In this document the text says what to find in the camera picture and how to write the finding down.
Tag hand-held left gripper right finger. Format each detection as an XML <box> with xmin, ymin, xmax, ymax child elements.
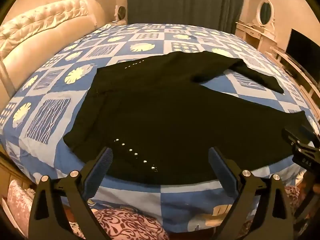
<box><xmin>208</xmin><ymin>147</ymin><xmax>298</xmax><ymax>240</ymax></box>

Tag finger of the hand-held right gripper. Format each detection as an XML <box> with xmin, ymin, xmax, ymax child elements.
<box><xmin>299</xmin><ymin>124</ymin><xmax>320</xmax><ymax>147</ymax></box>
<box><xmin>282</xmin><ymin>128</ymin><xmax>304</xmax><ymax>147</ymax></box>

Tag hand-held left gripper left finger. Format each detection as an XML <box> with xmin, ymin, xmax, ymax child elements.
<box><xmin>29</xmin><ymin>147</ymin><xmax>113</xmax><ymax>240</ymax></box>

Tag black pants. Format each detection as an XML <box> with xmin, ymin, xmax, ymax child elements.
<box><xmin>63</xmin><ymin>51</ymin><xmax>315</xmax><ymax>184</ymax></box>

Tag person's patterned pajama clothing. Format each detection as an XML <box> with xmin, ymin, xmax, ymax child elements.
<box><xmin>62</xmin><ymin>206</ymin><xmax>170</xmax><ymax>240</ymax></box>

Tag white television cabinet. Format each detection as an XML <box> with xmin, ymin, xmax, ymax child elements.
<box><xmin>266</xmin><ymin>46</ymin><xmax>320</xmax><ymax>110</ymax></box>

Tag blue patterned bed blanket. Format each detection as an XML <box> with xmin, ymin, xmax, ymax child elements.
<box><xmin>0</xmin><ymin>23</ymin><xmax>320</xmax><ymax>233</ymax></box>

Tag black television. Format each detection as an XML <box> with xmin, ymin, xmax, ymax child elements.
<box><xmin>285</xmin><ymin>29</ymin><xmax>320</xmax><ymax>70</ymax></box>

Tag white dressing table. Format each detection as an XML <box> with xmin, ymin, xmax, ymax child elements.
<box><xmin>235</xmin><ymin>21</ymin><xmax>275</xmax><ymax>53</ymax></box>

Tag oval white-framed mirror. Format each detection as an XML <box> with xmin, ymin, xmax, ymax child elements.
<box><xmin>252</xmin><ymin>0</ymin><xmax>275</xmax><ymax>29</ymax></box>

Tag cream tufted headboard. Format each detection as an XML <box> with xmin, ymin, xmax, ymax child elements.
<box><xmin>0</xmin><ymin>0</ymin><xmax>105</xmax><ymax>98</ymax></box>

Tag dark green curtain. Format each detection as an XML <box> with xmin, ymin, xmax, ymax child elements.
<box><xmin>127</xmin><ymin>0</ymin><xmax>248</xmax><ymax>34</ymax></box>

